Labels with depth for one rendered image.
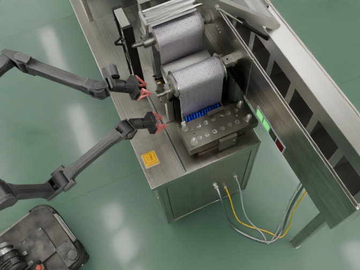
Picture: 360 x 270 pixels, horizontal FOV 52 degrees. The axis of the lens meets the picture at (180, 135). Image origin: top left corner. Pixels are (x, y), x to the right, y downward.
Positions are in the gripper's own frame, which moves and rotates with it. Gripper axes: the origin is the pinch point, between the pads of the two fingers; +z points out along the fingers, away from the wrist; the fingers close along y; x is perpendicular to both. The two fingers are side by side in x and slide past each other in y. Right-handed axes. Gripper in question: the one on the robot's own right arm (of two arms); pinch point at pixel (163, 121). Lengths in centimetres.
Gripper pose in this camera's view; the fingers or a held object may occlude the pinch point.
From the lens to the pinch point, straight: 194.6
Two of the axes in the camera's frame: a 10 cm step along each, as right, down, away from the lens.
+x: 4.4, -6.1, -6.6
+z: 8.0, -0.7, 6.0
